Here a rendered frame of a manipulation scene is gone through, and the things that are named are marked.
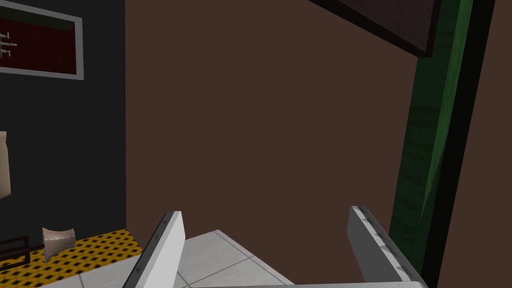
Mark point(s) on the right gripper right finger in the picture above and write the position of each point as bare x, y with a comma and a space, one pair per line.
372, 252

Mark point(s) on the beige cushion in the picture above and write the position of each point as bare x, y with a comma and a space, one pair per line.
3, 164

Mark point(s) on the green door leaf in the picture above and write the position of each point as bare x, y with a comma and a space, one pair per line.
428, 140

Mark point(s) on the yellow black patterned rug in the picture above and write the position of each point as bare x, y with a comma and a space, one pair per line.
96, 250

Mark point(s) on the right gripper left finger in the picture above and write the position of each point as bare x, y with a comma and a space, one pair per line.
164, 256

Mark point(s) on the grey framed dark red picture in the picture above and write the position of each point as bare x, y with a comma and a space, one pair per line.
38, 46

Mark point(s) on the pale beige lamp shade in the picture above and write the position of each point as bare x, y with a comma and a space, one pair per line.
58, 242

